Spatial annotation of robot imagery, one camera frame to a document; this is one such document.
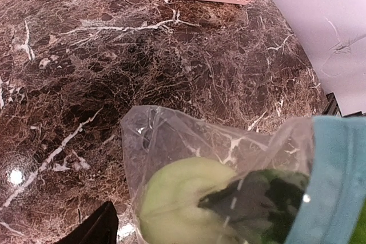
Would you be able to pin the clear zip top bag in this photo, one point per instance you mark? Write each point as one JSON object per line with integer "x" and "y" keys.
{"x": 155, "y": 136}

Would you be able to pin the green leafy lettuce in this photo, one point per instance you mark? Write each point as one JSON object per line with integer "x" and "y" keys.
{"x": 283, "y": 206}

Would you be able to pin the black front frame rail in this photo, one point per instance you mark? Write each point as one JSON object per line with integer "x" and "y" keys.
{"x": 332, "y": 107}

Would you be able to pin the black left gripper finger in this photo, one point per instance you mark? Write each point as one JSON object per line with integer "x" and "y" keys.
{"x": 100, "y": 227}

